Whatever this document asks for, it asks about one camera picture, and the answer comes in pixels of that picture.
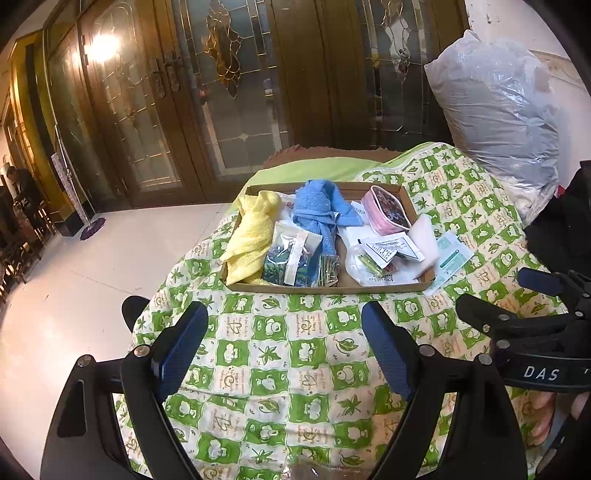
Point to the cardboard tray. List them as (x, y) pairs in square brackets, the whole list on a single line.
[(249, 285)]

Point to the white paper packet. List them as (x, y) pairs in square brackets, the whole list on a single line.
[(397, 247)]

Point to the person's right hand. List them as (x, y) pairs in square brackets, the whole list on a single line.
[(545, 415)]

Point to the wooden glass double door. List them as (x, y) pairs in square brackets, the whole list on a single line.
[(138, 129)]

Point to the pink printed pouch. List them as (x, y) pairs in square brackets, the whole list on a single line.
[(385, 207)]

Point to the brown scalloped cloth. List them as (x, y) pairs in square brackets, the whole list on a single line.
[(318, 151)]

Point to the dark wooden furniture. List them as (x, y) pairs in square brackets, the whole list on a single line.
[(14, 249)]

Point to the green printed blanket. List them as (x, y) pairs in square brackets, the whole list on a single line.
[(286, 364)]

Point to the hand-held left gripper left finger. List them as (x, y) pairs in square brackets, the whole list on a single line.
[(182, 350)]

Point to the floor sign stand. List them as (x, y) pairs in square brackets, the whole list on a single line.
[(92, 229)]

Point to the clear bag with white contents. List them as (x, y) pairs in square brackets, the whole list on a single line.
[(360, 267)]

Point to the small clear bag of sticks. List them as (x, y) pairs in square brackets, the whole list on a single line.
[(330, 270)]

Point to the green and white sachet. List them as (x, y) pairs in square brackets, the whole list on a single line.
[(452, 258)]

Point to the large clear bag grey filling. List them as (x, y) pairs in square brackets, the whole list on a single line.
[(494, 115)]

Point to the wooden stained glass panel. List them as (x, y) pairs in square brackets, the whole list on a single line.
[(323, 92)]

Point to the clear bag of beads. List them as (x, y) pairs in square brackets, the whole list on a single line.
[(286, 263)]

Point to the black round stool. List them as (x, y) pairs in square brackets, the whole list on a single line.
[(134, 311)]

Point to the blue towel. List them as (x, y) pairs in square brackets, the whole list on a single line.
[(318, 203)]

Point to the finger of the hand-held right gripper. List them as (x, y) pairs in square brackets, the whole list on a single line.
[(489, 321), (549, 281)]

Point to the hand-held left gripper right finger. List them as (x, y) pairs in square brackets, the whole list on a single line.
[(390, 355)]

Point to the black clothing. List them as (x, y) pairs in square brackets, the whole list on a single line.
[(563, 221)]

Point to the yellow towel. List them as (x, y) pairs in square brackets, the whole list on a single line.
[(251, 230)]

